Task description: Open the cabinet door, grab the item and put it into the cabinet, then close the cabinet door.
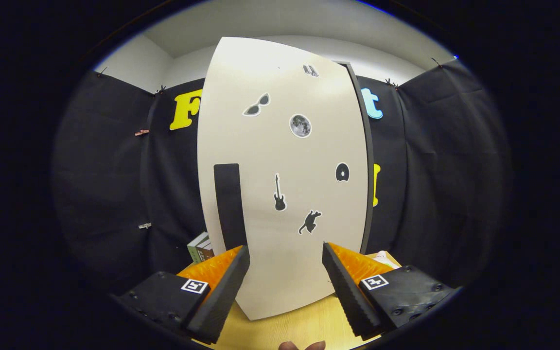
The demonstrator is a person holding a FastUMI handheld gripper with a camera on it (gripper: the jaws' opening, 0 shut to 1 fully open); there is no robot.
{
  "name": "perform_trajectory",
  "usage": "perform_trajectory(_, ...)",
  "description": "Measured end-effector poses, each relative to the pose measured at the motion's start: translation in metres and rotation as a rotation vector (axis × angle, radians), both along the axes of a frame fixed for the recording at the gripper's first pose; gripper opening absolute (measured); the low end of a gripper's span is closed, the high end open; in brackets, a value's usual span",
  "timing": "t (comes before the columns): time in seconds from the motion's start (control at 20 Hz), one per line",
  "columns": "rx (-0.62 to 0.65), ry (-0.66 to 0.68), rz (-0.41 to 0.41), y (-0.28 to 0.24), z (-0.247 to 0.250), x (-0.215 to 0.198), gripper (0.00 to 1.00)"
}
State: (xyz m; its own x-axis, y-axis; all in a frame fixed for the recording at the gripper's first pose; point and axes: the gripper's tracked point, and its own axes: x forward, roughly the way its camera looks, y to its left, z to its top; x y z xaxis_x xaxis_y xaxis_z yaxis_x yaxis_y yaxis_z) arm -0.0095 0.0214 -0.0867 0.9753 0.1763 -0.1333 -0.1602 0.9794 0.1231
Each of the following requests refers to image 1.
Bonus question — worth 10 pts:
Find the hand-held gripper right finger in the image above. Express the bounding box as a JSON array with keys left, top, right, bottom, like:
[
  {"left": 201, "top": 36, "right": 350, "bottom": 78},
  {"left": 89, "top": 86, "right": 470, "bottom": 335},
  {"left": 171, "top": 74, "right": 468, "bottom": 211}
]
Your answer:
[{"left": 322, "top": 242, "right": 457, "bottom": 340}]

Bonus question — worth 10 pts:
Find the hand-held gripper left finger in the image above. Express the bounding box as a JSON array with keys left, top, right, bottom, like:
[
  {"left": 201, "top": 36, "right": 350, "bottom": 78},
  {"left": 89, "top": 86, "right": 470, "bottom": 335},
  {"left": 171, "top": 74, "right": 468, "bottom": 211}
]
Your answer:
[{"left": 115, "top": 245, "right": 251, "bottom": 345}]

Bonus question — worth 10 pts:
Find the beige cabinet door black handle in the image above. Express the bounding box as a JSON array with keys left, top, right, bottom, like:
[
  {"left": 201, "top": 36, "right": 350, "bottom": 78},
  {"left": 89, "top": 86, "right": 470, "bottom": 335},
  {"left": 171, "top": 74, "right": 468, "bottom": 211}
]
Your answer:
[{"left": 197, "top": 36, "right": 369, "bottom": 320}]

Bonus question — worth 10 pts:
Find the small pale packet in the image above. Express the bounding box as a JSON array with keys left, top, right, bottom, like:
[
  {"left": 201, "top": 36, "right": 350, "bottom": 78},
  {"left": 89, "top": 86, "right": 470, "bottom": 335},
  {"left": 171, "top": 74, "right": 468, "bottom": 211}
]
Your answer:
[{"left": 372, "top": 250, "right": 401, "bottom": 269}]

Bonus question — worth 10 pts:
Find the green book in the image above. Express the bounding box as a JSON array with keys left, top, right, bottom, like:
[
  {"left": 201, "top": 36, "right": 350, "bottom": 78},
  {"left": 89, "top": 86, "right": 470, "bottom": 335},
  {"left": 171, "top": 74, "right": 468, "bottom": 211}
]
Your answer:
[{"left": 187, "top": 232, "right": 211, "bottom": 264}]

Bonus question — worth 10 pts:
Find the dark grey cabinet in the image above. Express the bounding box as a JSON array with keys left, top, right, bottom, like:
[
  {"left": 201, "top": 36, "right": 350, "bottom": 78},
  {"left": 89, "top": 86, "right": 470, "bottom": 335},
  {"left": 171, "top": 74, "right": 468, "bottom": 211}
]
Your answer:
[{"left": 332, "top": 60, "right": 375, "bottom": 256}]

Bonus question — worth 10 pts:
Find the black backdrop cloth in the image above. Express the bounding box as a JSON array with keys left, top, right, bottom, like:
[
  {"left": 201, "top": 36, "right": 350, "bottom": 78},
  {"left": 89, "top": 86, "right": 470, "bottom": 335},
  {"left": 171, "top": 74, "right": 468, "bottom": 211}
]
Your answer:
[{"left": 52, "top": 58, "right": 511, "bottom": 297}]

